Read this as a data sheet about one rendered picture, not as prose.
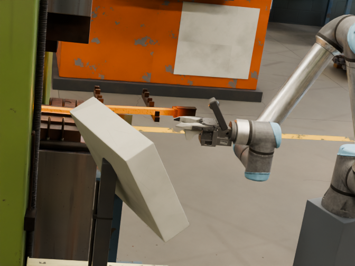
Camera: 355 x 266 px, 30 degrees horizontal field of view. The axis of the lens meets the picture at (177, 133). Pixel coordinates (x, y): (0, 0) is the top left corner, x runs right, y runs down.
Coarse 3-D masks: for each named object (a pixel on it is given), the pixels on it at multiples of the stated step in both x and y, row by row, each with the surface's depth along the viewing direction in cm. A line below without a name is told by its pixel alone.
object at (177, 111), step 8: (120, 112) 260; (128, 112) 260; (136, 112) 261; (144, 112) 262; (152, 112) 263; (160, 112) 263; (168, 112) 264; (176, 112) 264; (184, 112) 267; (192, 112) 268
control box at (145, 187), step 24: (96, 120) 169; (120, 120) 166; (96, 144) 170; (120, 144) 157; (144, 144) 154; (120, 168) 161; (144, 168) 155; (120, 192) 180; (144, 192) 157; (168, 192) 161; (144, 216) 170; (168, 216) 164; (168, 240) 167
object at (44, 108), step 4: (44, 108) 223; (48, 108) 223; (52, 108) 224; (56, 108) 224; (60, 108) 225; (64, 108) 225; (68, 108) 226; (72, 108) 226; (64, 112) 224; (68, 112) 224
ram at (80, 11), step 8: (48, 0) 194; (56, 0) 194; (64, 0) 195; (72, 0) 195; (80, 0) 195; (88, 0) 195; (48, 8) 195; (56, 8) 195; (64, 8) 196; (72, 8) 196; (80, 8) 196; (88, 8) 196
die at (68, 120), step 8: (48, 104) 231; (48, 112) 222; (56, 112) 223; (56, 120) 218; (72, 120) 220; (40, 128) 213; (56, 128) 214; (64, 128) 215; (72, 128) 216; (40, 136) 214; (56, 136) 215; (64, 136) 215; (72, 136) 215; (80, 136) 216
